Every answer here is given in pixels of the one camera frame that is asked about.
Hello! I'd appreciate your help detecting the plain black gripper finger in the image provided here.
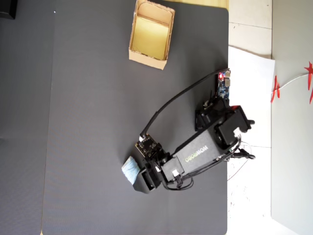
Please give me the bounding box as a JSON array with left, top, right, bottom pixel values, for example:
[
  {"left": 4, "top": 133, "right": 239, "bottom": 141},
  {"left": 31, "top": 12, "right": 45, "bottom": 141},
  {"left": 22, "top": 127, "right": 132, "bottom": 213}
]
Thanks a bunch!
[{"left": 132, "top": 170, "right": 150, "bottom": 194}]

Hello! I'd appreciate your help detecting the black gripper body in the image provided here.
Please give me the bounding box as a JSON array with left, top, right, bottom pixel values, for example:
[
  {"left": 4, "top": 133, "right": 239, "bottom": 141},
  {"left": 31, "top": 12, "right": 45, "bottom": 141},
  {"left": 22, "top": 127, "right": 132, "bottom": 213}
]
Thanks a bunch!
[{"left": 143, "top": 158, "right": 164, "bottom": 192}]

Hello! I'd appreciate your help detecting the light blue yarn-wrapped block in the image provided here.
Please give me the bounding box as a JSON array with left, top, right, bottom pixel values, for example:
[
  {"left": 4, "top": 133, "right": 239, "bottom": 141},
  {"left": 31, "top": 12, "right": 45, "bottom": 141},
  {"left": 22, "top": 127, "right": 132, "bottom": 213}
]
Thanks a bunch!
[{"left": 121, "top": 156, "right": 142, "bottom": 185}]

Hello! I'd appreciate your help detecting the open cardboard box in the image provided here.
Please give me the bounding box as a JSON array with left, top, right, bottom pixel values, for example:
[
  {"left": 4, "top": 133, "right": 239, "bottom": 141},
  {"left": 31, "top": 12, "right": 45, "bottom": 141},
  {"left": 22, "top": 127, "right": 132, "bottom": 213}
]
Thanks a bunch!
[{"left": 128, "top": 0, "right": 176, "bottom": 71}]

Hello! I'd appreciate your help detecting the black box-shaped object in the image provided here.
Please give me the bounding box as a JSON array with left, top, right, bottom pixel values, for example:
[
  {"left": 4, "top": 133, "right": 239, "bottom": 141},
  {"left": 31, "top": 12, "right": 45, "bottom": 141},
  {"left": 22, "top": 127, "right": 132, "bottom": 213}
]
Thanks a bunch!
[{"left": 0, "top": 0, "right": 18, "bottom": 20}]

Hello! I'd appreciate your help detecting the dark grey table mat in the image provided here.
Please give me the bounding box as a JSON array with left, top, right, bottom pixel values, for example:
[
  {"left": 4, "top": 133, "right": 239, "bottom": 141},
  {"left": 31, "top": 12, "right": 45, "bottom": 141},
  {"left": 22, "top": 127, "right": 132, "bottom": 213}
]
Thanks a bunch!
[{"left": 41, "top": 0, "right": 229, "bottom": 235}]

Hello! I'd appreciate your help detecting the black power plug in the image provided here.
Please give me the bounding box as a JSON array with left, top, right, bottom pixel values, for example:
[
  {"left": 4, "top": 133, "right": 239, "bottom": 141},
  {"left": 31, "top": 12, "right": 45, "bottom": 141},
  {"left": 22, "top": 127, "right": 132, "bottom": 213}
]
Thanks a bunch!
[{"left": 229, "top": 146, "right": 256, "bottom": 161}]

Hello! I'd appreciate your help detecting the blue circuit board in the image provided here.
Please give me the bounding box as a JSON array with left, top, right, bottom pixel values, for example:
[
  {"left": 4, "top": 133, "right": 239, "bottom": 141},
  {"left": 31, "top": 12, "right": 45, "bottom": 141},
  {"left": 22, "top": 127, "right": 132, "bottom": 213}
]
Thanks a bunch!
[{"left": 215, "top": 70, "right": 232, "bottom": 101}]

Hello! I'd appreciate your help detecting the white paper sheet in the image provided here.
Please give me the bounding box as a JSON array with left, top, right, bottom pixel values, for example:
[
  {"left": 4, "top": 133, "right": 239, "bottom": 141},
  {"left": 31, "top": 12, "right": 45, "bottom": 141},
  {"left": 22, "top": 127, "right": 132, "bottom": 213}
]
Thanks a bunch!
[{"left": 228, "top": 46, "right": 276, "bottom": 147}]

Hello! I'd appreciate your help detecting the red paper cutout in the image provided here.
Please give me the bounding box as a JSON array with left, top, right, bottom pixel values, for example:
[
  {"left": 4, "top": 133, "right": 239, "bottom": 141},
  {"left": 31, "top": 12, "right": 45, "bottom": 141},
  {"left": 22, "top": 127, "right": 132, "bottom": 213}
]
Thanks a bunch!
[
  {"left": 270, "top": 75, "right": 281, "bottom": 104},
  {"left": 304, "top": 61, "right": 313, "bottom": 105}
]

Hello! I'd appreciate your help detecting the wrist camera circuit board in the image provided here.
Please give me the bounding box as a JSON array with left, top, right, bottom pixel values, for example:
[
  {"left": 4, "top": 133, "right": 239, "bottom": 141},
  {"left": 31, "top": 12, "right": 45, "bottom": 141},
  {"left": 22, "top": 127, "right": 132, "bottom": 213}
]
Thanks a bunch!
[{"left": 135, "top": 134, "right": 161, "bottom": 161}]

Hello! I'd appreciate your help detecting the black servo wire loop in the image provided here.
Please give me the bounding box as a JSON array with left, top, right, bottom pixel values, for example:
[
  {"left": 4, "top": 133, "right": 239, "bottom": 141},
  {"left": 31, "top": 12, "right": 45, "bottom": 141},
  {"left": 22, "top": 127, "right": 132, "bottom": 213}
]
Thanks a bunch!
[{"left": 163, "top": 176, "right": 194, "bottom": 192}]

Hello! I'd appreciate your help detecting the black camera cable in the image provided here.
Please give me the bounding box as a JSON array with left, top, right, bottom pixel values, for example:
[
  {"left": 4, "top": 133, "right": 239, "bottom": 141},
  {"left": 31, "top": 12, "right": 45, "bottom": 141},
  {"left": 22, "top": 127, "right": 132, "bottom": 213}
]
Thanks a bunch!
[{"left": 140, "top": 69, "right": 232, "bottom": 138}]

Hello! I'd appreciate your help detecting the white cable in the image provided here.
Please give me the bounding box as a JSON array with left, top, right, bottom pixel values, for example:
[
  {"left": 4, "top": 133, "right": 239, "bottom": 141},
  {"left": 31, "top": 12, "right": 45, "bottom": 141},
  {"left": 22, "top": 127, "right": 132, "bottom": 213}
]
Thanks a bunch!
[{"left": 278, "top": 74, "right": 309, "bottom": 91}]

